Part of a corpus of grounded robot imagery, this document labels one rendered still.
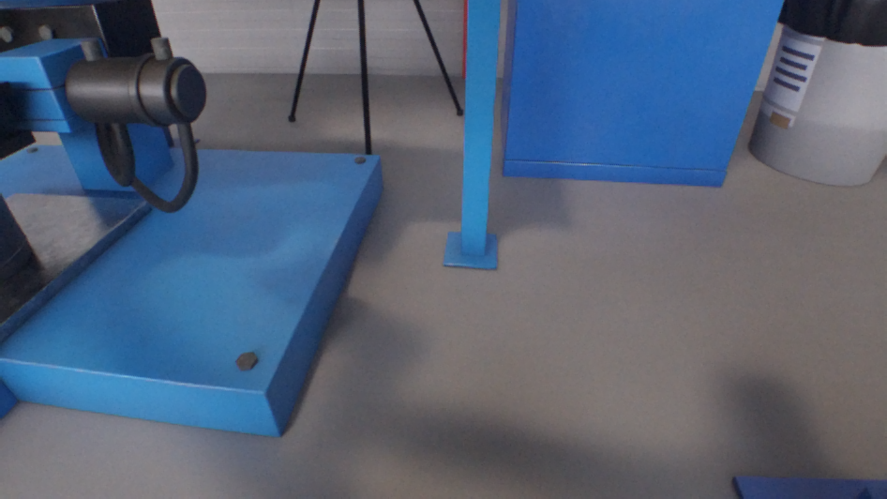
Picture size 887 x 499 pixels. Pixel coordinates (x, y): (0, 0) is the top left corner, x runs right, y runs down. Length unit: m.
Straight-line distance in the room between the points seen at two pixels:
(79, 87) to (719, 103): 1.52
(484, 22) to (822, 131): 1.30
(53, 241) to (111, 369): 0.44
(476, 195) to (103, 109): 0.71
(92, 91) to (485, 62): 0.66
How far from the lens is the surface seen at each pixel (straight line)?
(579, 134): 1.47
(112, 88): 0.84
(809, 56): 1.86
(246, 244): 1.05
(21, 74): 0.91
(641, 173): 1.58
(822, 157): 1.92
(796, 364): 1.12
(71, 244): 1.20
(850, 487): 0.96
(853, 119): 1.88
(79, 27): 0.99
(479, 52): 0.91
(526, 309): 1.00
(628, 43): 1.42
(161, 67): 0.80
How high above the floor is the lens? 0.69
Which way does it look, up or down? 33 degrees down
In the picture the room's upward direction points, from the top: straight up
